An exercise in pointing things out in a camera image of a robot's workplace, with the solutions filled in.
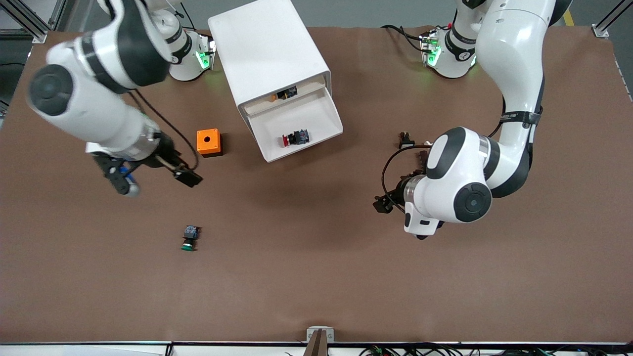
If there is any grey metal bracket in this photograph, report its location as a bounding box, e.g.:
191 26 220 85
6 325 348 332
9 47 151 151
306 326 335 343

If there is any red push button switch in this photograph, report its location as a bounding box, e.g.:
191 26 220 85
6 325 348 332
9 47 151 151
282 130 310 147

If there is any white plastic drawer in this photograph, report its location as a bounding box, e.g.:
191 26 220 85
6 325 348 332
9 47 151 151
244 74 328 115
246 88 343 163

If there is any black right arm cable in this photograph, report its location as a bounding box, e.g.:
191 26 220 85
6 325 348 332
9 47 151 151
131 91 200 172

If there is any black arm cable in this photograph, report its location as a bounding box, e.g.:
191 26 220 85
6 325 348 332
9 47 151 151
381 144 434 208
131 91 200 172

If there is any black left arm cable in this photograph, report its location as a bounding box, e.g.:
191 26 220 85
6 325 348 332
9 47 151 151
381 144 434 208

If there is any tangled cable bundle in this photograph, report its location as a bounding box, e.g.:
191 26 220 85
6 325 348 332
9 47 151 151
359 345 633 356

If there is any white table edge rail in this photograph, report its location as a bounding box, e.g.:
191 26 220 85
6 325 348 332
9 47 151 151
0 341 633 356

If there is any brown pole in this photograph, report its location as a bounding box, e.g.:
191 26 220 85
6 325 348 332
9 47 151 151
303 330 329 356

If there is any orange button enclosure box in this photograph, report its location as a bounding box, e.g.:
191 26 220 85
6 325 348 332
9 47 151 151
196 129 223 158

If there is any white drawer cabinet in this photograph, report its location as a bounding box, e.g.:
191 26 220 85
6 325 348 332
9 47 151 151
208 0 331 117

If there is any black base cable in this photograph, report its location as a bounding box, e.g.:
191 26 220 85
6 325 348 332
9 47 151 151
381 25 427 53

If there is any green push button switch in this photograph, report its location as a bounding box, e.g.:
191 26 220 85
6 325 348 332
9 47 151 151
181 225 200 252

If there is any aluminium frame profile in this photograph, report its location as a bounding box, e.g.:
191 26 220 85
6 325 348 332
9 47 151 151
592 0 633 38
0 0 67 44

